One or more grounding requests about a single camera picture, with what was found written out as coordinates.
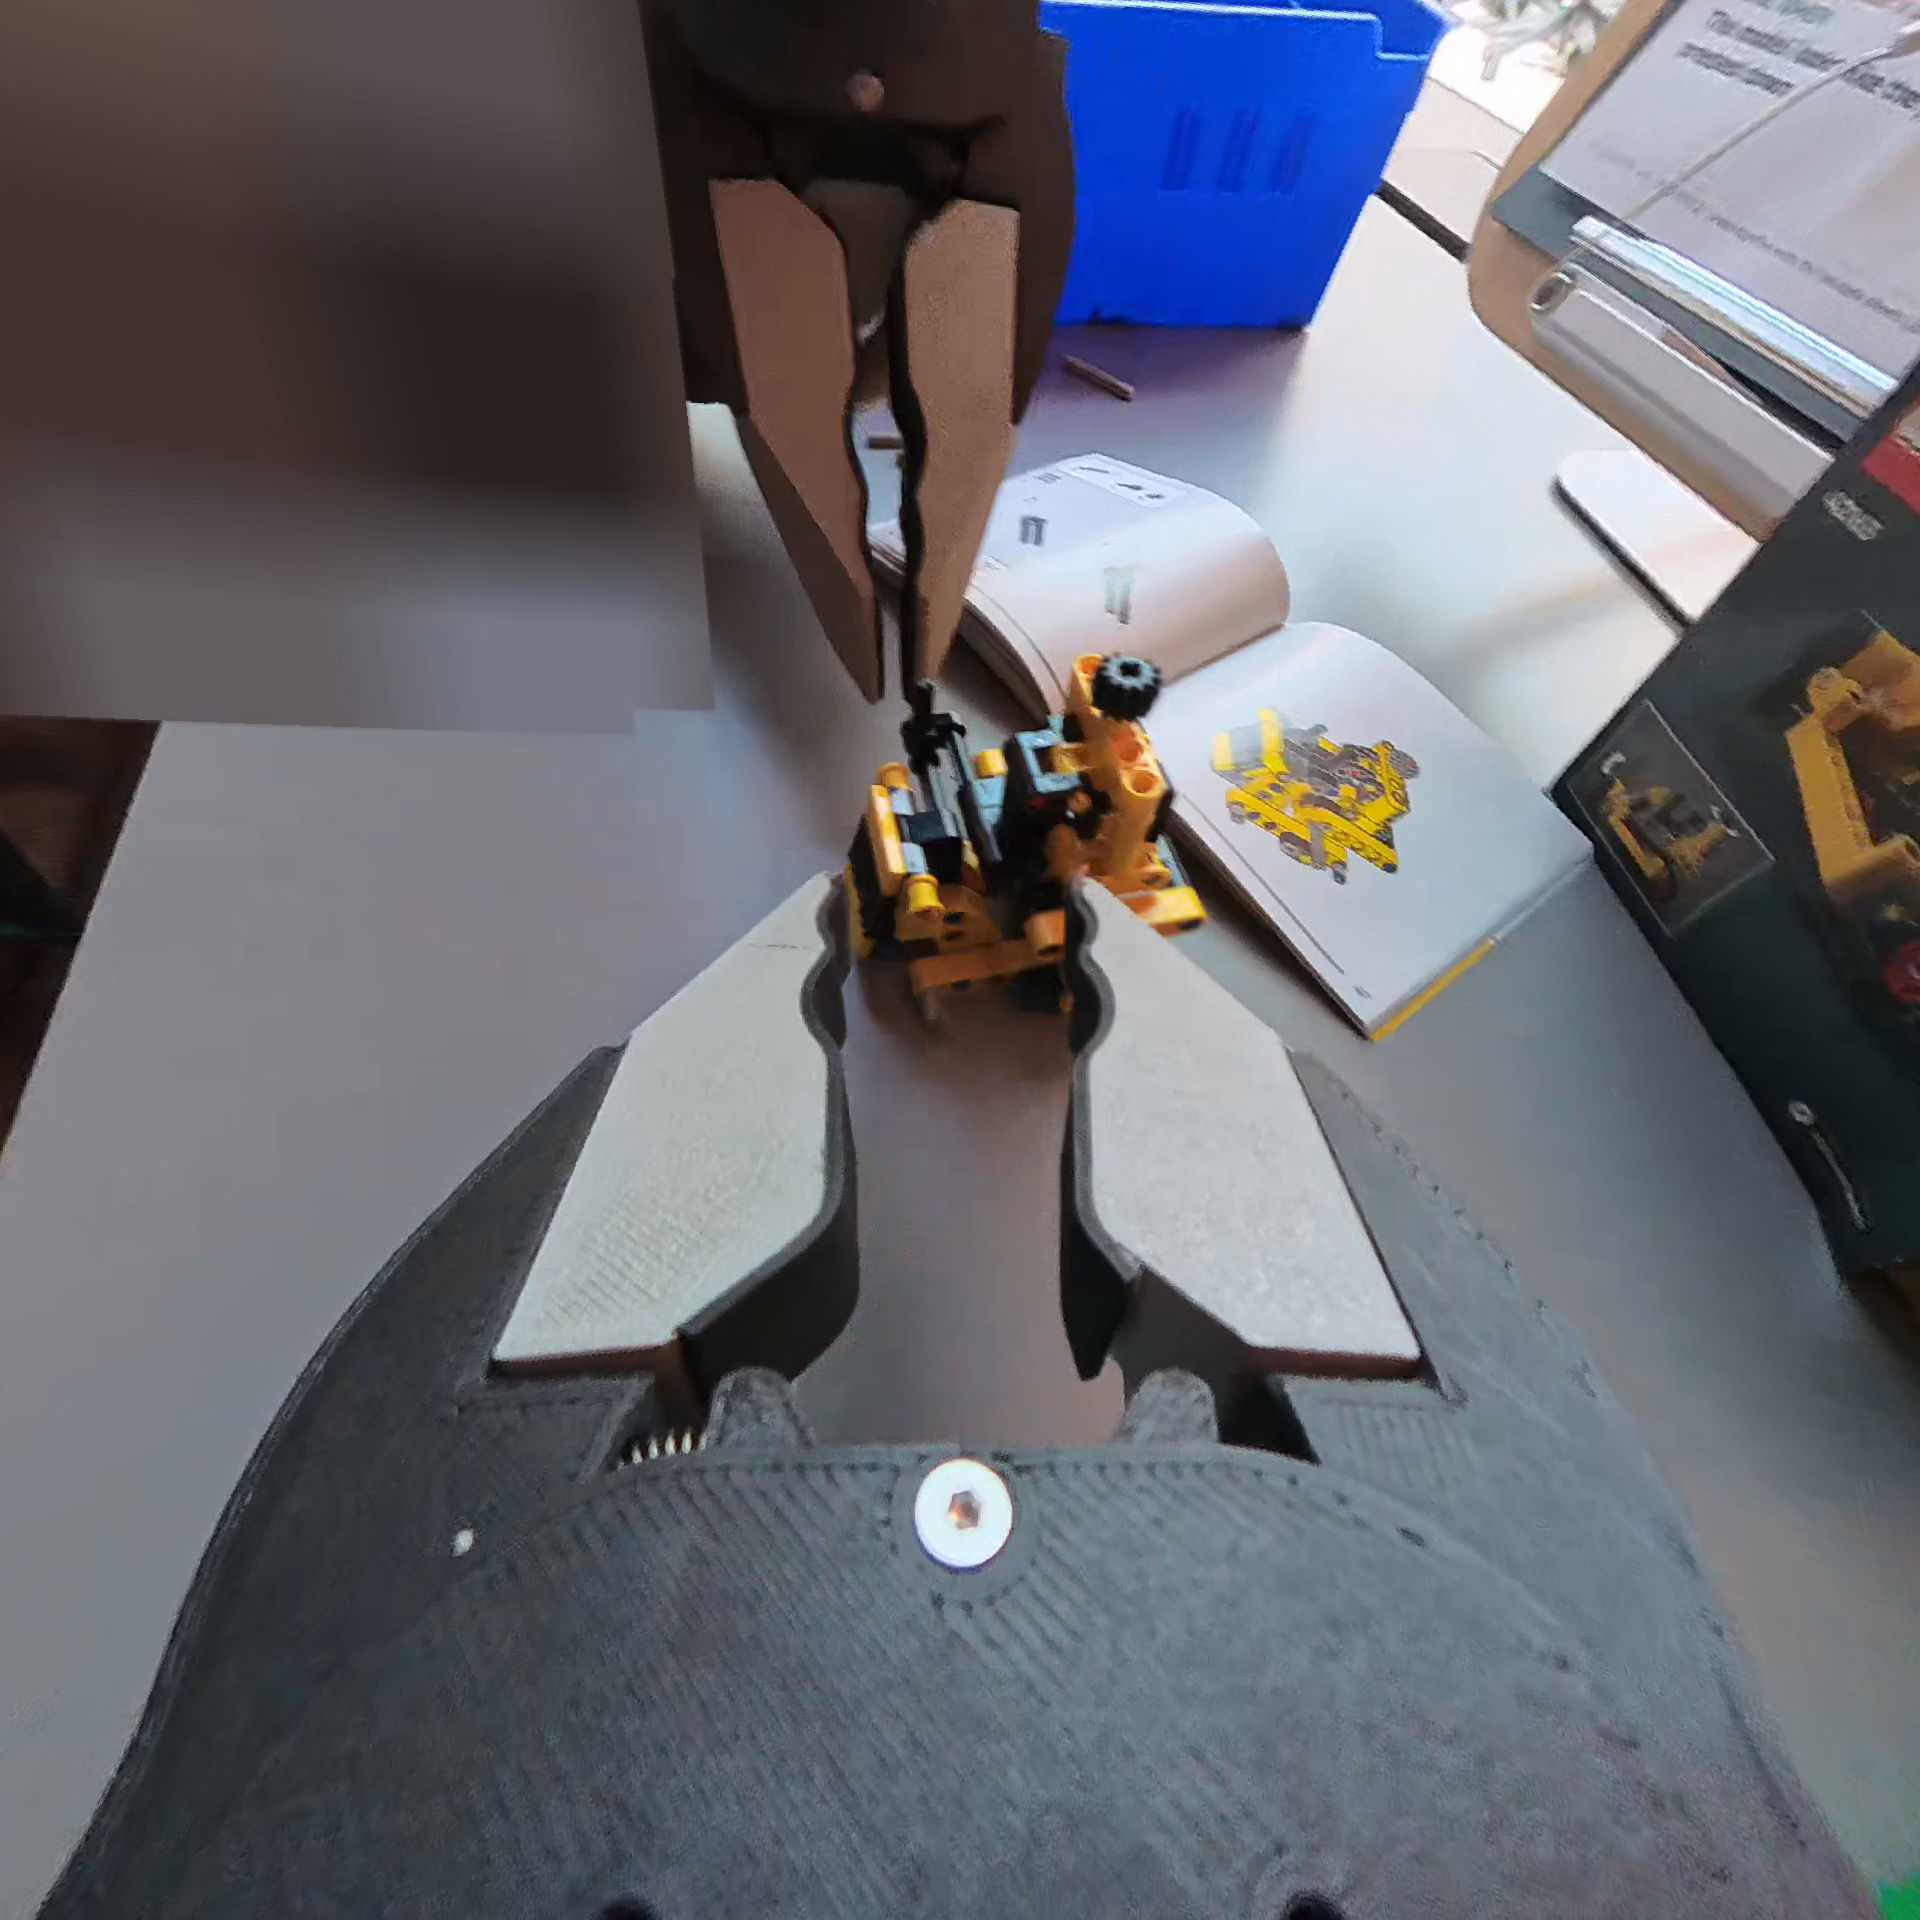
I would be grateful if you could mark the small black lego piece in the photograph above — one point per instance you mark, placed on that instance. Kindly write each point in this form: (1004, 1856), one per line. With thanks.
(931, 732)

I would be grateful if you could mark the blue plastic bin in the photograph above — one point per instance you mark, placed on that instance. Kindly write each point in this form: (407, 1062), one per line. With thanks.
(1212, 167)

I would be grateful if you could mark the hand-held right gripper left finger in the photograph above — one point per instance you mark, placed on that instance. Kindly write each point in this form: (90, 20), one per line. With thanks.
(707, 1172)

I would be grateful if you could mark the white stand base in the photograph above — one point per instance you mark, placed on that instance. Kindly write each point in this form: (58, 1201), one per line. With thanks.
(1651, 526)

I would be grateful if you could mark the black lego box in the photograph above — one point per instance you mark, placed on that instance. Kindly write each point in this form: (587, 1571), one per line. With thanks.
(1771, 901)

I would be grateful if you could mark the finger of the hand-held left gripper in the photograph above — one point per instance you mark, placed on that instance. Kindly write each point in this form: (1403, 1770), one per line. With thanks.
(787, 376)
(962, 419)

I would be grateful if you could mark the silver metal bar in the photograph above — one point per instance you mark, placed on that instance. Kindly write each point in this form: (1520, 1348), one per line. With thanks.
(1682, 324)

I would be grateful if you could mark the yellow and black lego model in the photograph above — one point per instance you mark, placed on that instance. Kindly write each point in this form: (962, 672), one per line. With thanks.
(1019, 855)

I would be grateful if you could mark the small brown lego axle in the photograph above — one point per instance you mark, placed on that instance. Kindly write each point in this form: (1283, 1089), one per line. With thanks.
(1098, 376)

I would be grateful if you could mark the open instruction booklet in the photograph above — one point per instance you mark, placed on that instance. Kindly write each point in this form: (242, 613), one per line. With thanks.
(1350, 901)

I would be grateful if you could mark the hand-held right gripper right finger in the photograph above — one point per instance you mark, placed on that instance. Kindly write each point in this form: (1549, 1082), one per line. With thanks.
(1212, 1187)

